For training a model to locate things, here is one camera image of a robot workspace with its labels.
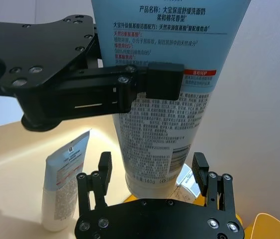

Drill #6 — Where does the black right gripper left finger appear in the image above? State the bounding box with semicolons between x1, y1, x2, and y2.
76;151;112;221

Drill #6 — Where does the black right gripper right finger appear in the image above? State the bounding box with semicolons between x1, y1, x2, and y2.
191;152;237;213

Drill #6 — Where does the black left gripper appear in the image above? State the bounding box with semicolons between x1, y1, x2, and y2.
0;14;186;123

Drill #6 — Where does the small blue white cream tube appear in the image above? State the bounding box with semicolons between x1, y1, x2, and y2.
41;128;91;233

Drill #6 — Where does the pale yellow plate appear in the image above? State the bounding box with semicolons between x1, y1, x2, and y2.
245;212;280;239

